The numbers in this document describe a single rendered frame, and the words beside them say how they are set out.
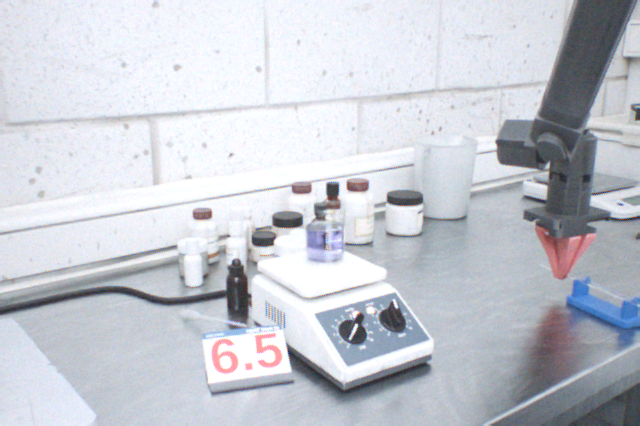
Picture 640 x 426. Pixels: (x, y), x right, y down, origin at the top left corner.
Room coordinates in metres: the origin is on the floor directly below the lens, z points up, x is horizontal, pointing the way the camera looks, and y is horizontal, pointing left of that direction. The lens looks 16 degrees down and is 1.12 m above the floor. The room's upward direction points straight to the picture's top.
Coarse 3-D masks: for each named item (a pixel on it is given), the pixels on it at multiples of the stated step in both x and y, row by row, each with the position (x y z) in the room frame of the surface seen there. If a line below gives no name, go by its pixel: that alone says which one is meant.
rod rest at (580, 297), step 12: (576, 288) 0.88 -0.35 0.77; (588, 288) 0.89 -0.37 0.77; (576, 300) 0.87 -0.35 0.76; (588, 300) 0.87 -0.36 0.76; (600, 300) 0.87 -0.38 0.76; (624, 300) 0.81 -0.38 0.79; (636, 300) 0.82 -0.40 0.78; (600, 312) 0.84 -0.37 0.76; (612, 312) 0.83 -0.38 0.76; (624, 312) 0.81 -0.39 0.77; (636, 312) 0.82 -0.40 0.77; (624, 324) 0.80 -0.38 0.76; (636, 324) 0.81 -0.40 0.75
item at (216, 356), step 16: (240, 336) 0.70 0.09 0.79; (256, 336) 0.70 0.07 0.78; (272, 336) 0.71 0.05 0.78; (208, 352) 0.68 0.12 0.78; (224, 352) 0.68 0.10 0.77; (240, 352) 0.69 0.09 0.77; (256, 352) 0.69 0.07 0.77; (272, 352) 0.69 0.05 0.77; (224, 368) 0.67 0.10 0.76; (240, 368) 0.67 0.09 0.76; (256, 368) 0.68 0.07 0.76; (272, 368) 0.68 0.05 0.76
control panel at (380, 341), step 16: (352, 304) 0.72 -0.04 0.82; (368, 304) 0.73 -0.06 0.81; (384, 304) 0.74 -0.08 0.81; (400, 304) 0.74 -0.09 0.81; (320, 320) 0.69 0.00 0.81; (336, 320) 0.69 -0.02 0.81; (368, 320) 0.71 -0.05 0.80; (416, 320) 0.73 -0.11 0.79; (336, 336) 0.67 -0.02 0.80; (368, 336) 0.69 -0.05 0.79; (384, 336) 0.69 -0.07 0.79; (400, 336) 0.70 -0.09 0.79; (416, 336) 0.71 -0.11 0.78; (352, 352) 0.66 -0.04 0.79; (368, 352) 0.67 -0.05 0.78; (384, 352) 0.67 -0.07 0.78
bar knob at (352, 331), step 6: (360, 318) 0.68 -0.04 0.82; (342, 324) 0.69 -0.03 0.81; (348, 324) 0.69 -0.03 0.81; (354, 324) 0.67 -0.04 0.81; (360, 324) 0.68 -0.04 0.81; (342, 330) 0.68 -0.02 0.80; (348, 330) 0.68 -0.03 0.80; (354, 330) 0.67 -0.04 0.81; (360, 330) 0.69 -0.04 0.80; (366, 330) 0.69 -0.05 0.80; (342, 336) 0.67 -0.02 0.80; (348, 336) 0.67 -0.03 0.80; (354, 336) 0.67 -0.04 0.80; (360, 336) 0.68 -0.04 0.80; (366, 336) 0.68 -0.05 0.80; (348, 342) 0.67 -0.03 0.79; (354, 342) 0.67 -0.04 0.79; (360, 342) 0.67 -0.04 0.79
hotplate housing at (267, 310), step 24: (264, 288) 0.77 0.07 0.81; (288, 288) 0.76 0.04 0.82; (360, 288) 0.76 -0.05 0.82; (384, 288) 0.76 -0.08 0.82; (264, 312) 0.77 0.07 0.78; (288, 312) 0.73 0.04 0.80; (312, 312) 0.70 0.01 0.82; (288, 336) 0.73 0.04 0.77; (312, 336) 0.68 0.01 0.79; (312, 360) 0.68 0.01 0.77; (336, 360) 0.65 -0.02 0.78; (384, 360) 0.67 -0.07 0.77; (408, 360) 0.69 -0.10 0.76; (336, 384) 0.65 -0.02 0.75
